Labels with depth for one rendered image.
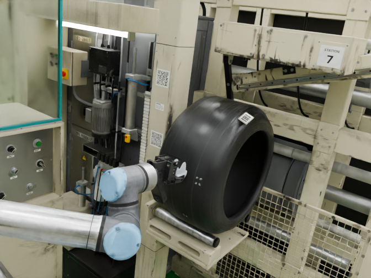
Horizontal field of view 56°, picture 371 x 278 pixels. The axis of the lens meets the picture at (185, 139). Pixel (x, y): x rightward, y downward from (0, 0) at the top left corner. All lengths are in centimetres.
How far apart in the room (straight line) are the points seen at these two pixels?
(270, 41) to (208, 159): 61
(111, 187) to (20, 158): 72
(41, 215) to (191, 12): 103
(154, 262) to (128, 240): 106
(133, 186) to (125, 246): 20
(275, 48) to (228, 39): 23
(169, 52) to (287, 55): 50
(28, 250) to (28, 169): 39
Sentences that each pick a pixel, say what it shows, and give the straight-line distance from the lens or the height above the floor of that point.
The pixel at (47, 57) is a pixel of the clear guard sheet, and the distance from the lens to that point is 159.
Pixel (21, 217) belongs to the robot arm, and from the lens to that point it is 94.
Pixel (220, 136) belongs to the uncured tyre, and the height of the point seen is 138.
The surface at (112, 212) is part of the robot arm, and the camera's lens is 105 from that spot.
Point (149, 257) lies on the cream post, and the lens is 195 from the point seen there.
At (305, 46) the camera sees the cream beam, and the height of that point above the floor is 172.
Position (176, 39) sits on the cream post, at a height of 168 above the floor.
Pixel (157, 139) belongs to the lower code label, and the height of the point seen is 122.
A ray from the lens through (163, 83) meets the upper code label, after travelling 158.
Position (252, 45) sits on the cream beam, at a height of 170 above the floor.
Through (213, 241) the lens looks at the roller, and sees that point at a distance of 153.
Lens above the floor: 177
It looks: 19 degrees down
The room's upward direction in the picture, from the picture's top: 7 degrees clockwise
